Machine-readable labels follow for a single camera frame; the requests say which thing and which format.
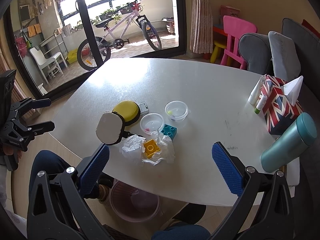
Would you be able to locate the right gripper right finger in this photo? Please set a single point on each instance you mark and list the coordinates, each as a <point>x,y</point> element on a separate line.
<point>274,218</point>

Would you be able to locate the patterned curtain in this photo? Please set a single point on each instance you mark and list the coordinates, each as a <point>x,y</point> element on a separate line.
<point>201,36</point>

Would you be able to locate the teal toy brick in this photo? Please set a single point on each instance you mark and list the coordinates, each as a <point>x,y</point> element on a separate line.
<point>169,131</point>

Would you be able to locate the clear plastic lid container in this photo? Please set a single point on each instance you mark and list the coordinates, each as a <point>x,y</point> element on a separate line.
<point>152,122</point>

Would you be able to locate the person left hand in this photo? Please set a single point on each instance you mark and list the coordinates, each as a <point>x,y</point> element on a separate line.
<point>8,150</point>

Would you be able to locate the pink kids chair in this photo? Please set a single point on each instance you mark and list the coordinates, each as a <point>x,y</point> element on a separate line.
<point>235,28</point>

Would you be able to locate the union jack tissue box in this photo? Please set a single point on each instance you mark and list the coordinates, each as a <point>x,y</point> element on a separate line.
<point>279,113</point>

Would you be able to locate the pink white bicycle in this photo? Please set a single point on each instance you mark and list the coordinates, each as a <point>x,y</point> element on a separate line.
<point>116,25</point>

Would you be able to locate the pink storage box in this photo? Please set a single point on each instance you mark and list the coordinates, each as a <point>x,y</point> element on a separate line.
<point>226,10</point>

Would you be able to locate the clear plastic bowl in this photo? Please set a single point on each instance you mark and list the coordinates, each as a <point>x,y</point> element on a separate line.
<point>176,110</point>

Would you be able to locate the white green-capped tube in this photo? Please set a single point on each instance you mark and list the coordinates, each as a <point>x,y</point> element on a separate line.
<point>260,104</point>

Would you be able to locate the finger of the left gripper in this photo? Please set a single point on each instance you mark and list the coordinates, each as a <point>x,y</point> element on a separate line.
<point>37,129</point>
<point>37,103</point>

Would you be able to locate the white plastic chair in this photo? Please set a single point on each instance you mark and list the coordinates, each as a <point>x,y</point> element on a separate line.
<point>43,62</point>

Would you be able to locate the white tissue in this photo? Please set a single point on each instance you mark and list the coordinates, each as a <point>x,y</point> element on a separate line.
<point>139,150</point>

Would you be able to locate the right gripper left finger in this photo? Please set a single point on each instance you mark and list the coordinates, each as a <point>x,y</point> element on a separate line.
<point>57,209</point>

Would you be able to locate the pink trash bin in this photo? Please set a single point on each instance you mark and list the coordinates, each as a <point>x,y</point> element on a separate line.
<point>132,204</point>

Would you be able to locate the yellow round zip case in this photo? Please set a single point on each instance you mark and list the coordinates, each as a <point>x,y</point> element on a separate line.
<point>129,110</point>

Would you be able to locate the grey sofa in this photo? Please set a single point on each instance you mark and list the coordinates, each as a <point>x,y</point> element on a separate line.
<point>255,49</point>

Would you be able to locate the yellow kids stool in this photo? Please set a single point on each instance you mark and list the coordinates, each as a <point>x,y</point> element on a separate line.
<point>218,47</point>

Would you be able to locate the teal thermos bottle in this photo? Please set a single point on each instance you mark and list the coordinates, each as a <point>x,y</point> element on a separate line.
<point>299,136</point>

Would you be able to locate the white cream tube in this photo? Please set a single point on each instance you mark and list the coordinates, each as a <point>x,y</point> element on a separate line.
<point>254,95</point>

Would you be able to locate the white adapter box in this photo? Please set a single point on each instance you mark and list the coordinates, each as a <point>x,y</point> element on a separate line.
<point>143,108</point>

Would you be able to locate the yellow toy brick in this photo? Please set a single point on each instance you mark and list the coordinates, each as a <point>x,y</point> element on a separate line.
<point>151,148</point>

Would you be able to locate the red kids table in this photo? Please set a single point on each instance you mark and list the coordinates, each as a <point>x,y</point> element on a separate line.
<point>218,34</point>

